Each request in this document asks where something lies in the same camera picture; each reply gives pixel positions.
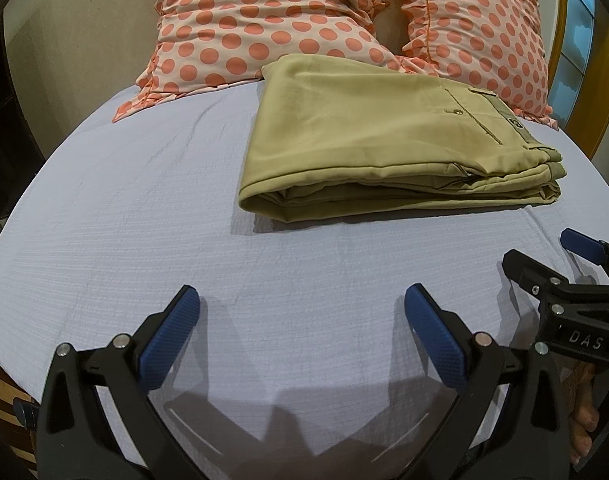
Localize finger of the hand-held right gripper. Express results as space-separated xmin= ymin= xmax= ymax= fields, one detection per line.
xmin=559 ymin=228 xmax=609 ymax=275
xmin=502 ymin=248 xmax=609 ymax=313

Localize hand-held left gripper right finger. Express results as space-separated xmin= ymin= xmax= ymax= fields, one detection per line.
xmin=399 ymin=282 xmax=573 ymax=480

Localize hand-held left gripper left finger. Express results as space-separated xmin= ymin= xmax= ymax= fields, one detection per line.
xmin=34 ymin=284 xmax=206 ymax=480

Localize khaki pants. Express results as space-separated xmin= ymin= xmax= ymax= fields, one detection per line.
xmin=238 ymin=53 xmax=568 ymax=225

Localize person's right hand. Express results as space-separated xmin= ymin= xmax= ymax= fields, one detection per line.
xmin=565 ymin=361 xmax=601 ymax=466

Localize lavender bed sheet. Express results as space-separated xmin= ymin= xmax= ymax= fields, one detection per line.
xmin=0 ymin=78 xmax=609 ymax=480

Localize frosted glass door panel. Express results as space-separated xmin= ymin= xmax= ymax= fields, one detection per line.
xmin=549 ymin=0 xmax=598 ymax=127

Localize ruffled polka dot pillow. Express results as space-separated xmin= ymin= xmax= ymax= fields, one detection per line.
xmin=385 ymin=0 xmax=560 ymax=131

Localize large polka dot pillow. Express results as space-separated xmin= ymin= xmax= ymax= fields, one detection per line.
xmin=112 ymin=0 xmax=411 ymax=125

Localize wooden door frame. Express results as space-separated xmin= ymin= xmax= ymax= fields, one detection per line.
xmin=487 ymin=0 xmax=609 ymax=162

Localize striped wooden bed frame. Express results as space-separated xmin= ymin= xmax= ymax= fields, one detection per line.
xmin=0 ymin=349 xmax=41 ymax=477

